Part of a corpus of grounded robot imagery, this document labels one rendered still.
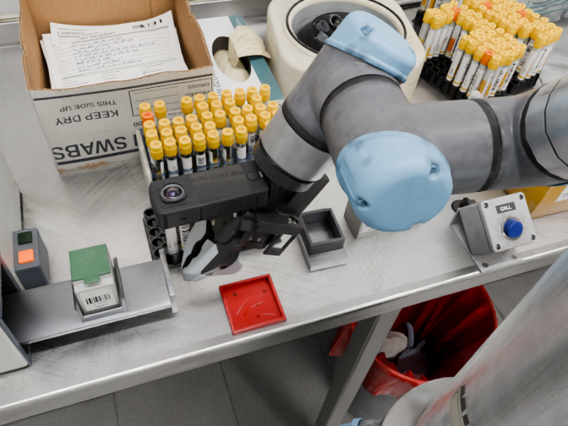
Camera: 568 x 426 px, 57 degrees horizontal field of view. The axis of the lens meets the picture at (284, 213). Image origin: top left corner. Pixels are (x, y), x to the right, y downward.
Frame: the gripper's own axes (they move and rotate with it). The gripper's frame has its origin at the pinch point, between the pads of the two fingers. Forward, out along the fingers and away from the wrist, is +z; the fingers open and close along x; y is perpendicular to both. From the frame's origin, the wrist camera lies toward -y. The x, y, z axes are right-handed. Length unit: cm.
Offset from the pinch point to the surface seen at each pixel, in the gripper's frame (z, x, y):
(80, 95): -3.4, 24.7, -10.7
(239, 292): 0.9, -2.0, 7.9
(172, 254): 2.5, 4.3, 0.6
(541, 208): -24, -2, 46
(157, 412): 85, 17, 38
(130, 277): 3.9, 1.5, -4.9
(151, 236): 3.5, 7.9, -1.1
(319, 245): -7.4, 0.0, 16.2
